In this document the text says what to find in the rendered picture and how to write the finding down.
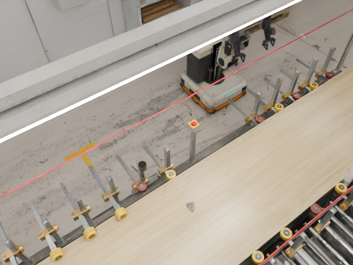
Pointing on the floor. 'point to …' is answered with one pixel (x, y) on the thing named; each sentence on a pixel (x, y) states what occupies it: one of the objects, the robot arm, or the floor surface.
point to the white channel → (50, 84)
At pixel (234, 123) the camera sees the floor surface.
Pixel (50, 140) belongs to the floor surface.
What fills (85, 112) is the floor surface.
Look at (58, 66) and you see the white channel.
